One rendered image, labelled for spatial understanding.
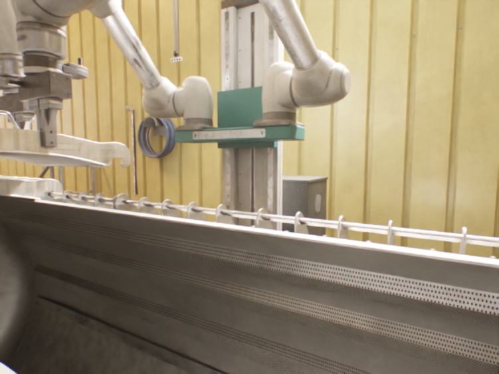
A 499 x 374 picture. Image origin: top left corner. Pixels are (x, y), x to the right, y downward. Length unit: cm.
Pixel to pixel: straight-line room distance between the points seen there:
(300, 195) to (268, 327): 83
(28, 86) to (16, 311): 173
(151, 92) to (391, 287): 142
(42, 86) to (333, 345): 98
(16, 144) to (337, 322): 85
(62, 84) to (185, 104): 98
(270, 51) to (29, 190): 119
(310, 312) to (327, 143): 170
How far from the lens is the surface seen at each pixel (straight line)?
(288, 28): 123
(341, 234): 60
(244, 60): 185
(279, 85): 144
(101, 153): 92
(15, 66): 108
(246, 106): 170
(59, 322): 210
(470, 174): 238
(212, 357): 137
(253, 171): 176
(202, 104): 170
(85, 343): 192
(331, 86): 132
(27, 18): 86
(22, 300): 239
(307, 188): 175
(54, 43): 85
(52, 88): 80
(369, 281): 74
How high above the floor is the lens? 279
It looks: 5 degrees down
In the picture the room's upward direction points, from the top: straight up
